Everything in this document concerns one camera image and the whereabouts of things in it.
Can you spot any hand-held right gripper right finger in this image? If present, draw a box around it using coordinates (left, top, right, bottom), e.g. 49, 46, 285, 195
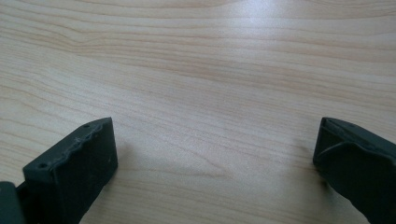
312, 117, 396, 224

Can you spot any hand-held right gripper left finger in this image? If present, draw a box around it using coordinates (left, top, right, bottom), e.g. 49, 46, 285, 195
16, 117, 120, 224

